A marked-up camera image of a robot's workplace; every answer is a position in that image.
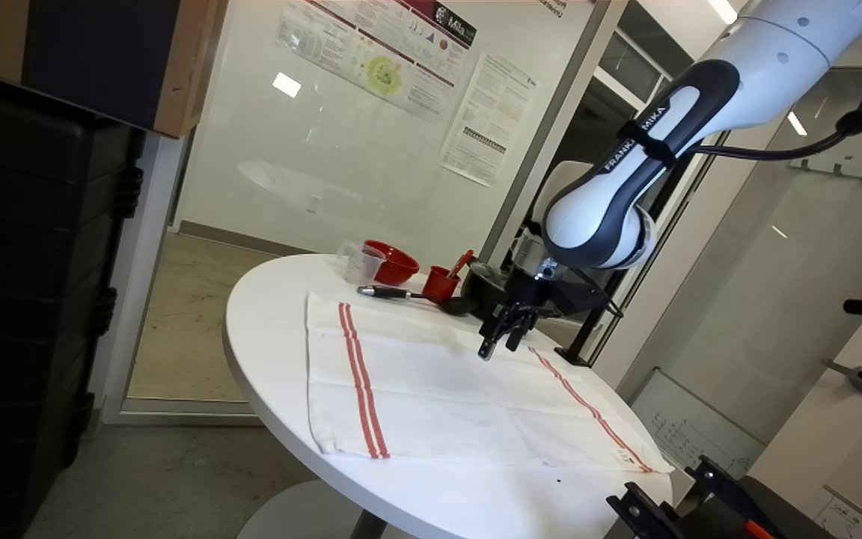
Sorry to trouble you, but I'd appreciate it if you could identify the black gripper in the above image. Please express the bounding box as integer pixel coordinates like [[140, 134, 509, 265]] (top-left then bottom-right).
[[475, 259, 566, 362]]

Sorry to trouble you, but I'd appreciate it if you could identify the white towel with red stripes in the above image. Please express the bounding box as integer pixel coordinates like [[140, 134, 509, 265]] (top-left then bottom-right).
[[301, 289, 679, 503]]

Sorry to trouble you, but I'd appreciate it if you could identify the black pot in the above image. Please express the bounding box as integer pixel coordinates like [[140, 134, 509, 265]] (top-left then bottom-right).
[[459, 260, 599, 323]]

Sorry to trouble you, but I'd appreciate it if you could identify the black ladle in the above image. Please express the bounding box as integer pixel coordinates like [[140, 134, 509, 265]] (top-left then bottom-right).
[[354, 283, 432, 303]]

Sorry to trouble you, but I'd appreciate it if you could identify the red bowl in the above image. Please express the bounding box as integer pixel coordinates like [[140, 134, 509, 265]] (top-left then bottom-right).
[[361, 238, 423, 289]]

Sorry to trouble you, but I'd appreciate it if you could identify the clear plastic cup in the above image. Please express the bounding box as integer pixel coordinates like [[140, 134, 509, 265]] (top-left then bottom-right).
[[336, 244, 385, 289]]

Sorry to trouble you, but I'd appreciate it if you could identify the white paper notice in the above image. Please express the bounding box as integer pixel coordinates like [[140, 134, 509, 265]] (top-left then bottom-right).
[[436, 50, 545, 193]]

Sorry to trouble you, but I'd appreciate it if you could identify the black storage cabinet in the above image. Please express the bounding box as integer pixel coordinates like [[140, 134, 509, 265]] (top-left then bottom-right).
[[0, 62, 147, 539]]

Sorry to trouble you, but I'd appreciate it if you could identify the red measuring cup with handle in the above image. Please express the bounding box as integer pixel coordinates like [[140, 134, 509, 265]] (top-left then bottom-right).
[[418, 245, 481, 308]]

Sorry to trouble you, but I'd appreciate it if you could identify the white table pedestal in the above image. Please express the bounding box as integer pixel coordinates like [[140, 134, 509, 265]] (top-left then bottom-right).
[[233, 477, 366, 539]]

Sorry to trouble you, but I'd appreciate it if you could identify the glass door with white frame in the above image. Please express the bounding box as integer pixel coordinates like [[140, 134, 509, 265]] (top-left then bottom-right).
[[99, 0, 635, 429]]

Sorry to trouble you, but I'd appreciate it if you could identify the wall poster with red header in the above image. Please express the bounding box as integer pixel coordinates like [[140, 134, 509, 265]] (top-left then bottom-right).
[[272, 0, 481, 125]]

